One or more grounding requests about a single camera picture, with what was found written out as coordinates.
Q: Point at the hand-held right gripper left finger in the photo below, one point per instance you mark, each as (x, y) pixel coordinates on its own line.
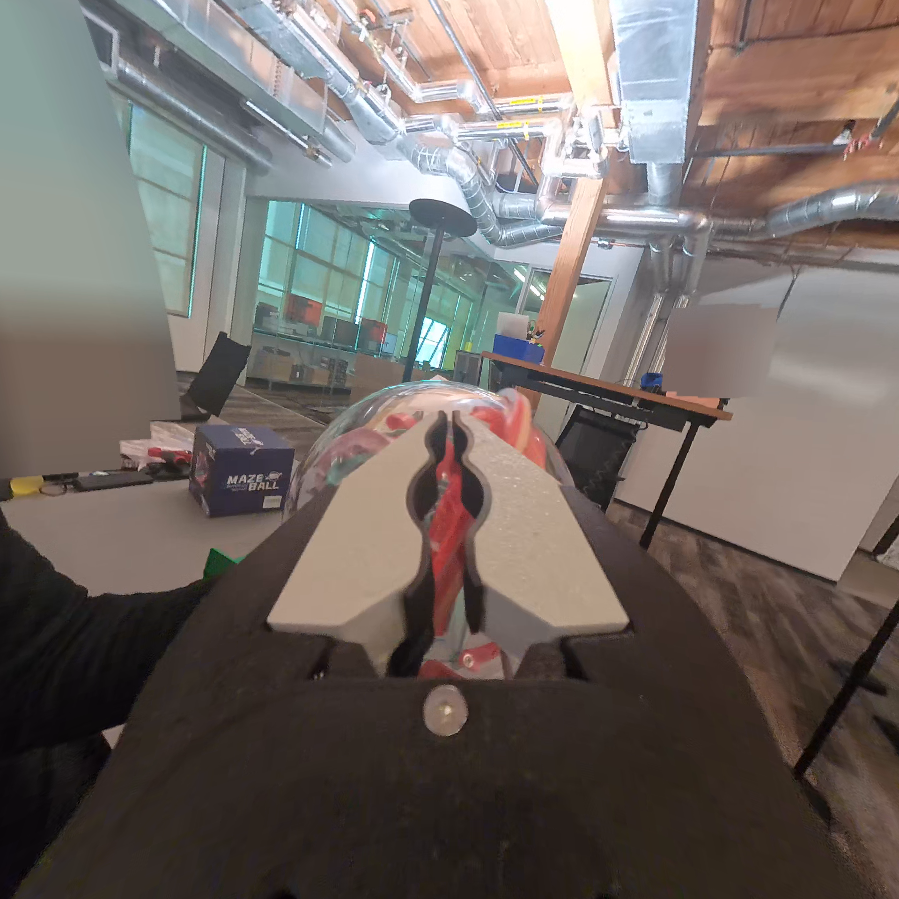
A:
(351, 562)

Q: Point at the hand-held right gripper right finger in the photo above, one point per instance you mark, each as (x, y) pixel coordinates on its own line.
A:
(548, 562)

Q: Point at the clear maze ball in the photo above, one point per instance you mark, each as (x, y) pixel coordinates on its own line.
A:
(344, 435)

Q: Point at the person's left forearm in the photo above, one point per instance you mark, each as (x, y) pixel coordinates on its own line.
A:
(91, 653)

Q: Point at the black mesh chair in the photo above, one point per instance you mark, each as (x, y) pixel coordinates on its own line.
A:
(597, 456)

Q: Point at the green plastic bin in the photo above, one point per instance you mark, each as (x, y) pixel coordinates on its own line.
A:
(219, 563)

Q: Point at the dark blue toy box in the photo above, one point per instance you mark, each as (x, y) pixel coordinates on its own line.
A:
(239, 470)

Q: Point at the wooden desk with black legs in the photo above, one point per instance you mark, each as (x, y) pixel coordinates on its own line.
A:
(618, 397)

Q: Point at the blue storage bin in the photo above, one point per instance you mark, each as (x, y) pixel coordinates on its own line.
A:
(518, 349)

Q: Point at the open black laptop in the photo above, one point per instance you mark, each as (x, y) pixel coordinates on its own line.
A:
(214, 379)

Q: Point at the flat black device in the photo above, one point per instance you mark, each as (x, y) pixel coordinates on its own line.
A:
(112, 480)

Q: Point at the black stand leg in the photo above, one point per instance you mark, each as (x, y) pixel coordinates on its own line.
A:
(850, 646)

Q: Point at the yellow tool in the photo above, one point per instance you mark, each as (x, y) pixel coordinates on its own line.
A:
(27, 486)

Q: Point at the black floor lamp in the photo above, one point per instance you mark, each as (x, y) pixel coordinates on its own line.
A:
(439, 232)

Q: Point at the silver round ventilation ducts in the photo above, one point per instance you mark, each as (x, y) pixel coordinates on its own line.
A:
(491, 182)

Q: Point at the person's dark clothing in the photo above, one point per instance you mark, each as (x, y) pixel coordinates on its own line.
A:
(42, 808)

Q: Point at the wooden post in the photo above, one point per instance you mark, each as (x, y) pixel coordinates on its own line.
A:
(569, 281)

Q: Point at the rectangular metal air duct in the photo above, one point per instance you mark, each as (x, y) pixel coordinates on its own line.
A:
(653, 77)

